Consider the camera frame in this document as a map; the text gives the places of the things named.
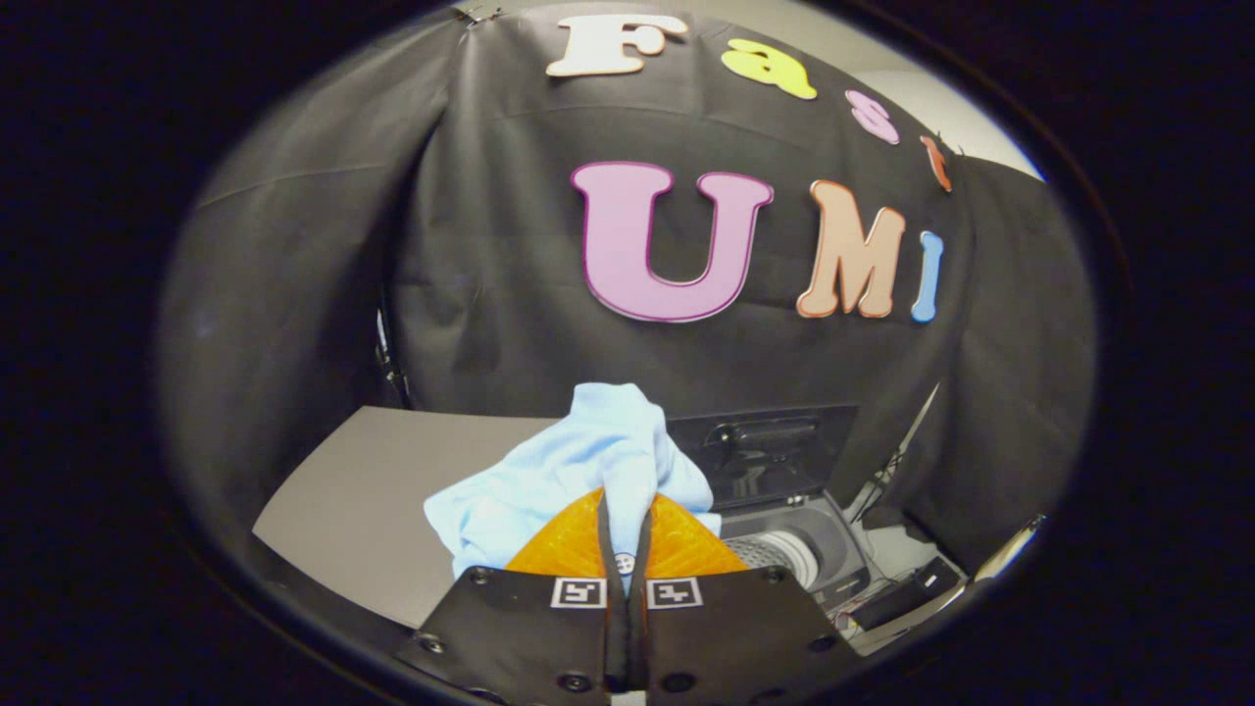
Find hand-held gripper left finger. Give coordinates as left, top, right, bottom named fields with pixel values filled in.
left=397, top=487, right=628, bottom=706

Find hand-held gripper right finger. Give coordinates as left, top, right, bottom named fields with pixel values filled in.
left=627, top=490, right=864, bottom=706

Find light blue garment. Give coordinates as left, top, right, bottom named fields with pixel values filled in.
left=424, top=382, right=723, bottom=589

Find black box on floor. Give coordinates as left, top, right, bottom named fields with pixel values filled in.
left=848, top=557, right=964, bottom=631

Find black stand pole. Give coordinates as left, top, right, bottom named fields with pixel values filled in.
left=376, top=309, right=411, bottom=408

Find black backdrop cloth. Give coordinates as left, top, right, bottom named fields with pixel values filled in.
left=162, top=8, right=1097, bottom=580

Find beige cabinet with dark frame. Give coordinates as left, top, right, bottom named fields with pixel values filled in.
left=253, top=406, right=579, bottom=629

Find black hanging cables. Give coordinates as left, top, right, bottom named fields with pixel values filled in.
left=843, top=441, right=913, bottom=526

